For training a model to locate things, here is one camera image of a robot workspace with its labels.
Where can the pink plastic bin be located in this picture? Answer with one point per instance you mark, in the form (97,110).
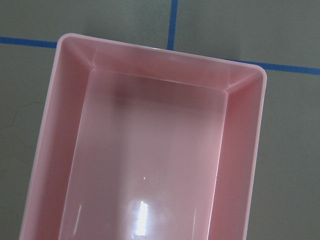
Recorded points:
(142,143)

